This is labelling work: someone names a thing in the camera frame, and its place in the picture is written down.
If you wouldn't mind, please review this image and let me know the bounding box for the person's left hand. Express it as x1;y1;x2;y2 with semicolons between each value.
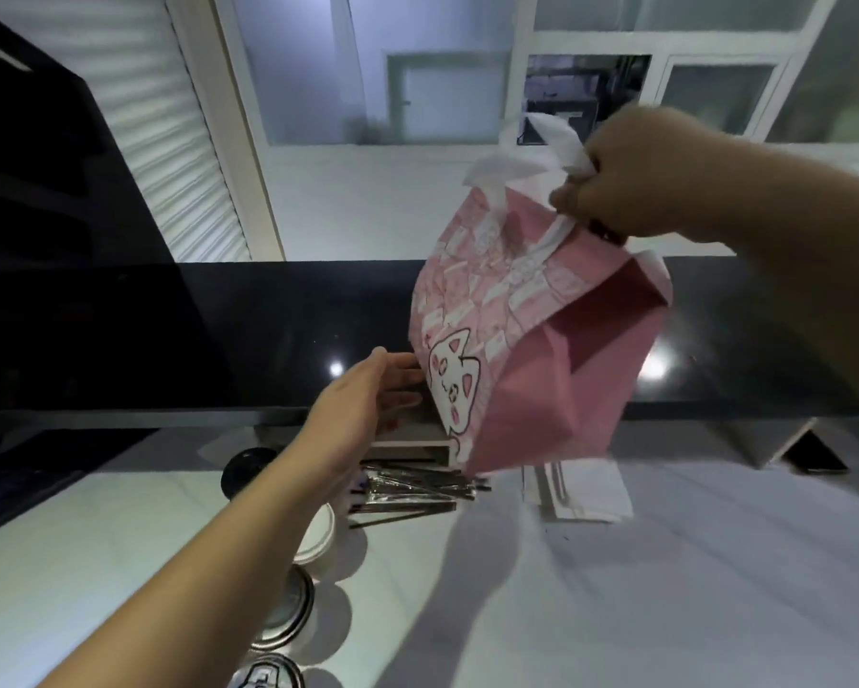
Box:
294;347;428;489

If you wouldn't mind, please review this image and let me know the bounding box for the person's right hand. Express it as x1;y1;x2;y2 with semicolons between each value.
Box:
547;103;748;246

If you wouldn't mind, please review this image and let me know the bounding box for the pile of straws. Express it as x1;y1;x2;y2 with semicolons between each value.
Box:
346;459;491;531

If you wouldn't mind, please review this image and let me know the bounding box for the cluster of lidded paper cups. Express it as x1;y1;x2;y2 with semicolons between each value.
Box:
221;447;338;688

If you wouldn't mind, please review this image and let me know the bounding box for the pink paper bag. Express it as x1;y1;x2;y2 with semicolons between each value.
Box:
408;110;674;478

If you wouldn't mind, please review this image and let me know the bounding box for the person's left forearm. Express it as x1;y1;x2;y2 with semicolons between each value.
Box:
38;436;352;688

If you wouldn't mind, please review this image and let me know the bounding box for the person's right forearm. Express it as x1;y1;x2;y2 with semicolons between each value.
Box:
715;135;859;423

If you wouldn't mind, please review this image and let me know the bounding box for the black glossy counter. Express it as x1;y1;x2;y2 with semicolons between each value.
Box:
0;255;859;432

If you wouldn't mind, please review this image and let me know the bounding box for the white framed glass partition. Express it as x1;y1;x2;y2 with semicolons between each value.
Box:
213;0;843;148

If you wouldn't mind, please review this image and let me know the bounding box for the stack of white napkins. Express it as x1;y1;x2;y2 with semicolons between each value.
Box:
522;454;635;526

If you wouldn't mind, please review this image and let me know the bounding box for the black low shelf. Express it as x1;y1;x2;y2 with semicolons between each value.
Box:
0;427;162;546

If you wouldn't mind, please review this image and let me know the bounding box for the black phone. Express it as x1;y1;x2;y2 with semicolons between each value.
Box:
787;430;851;475

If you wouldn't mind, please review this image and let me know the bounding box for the white roller shutter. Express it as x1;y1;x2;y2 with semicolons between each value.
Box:
41;0;252;265

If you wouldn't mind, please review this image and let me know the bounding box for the tall black glossy cabinet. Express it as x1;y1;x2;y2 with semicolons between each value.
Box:
0;3;238;413

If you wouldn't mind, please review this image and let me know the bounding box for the white triangular support bracket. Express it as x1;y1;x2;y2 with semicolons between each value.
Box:
729;419;819;470

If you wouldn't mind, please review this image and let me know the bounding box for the cream shutter side frame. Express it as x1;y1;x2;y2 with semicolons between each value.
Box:
162;0;287;263

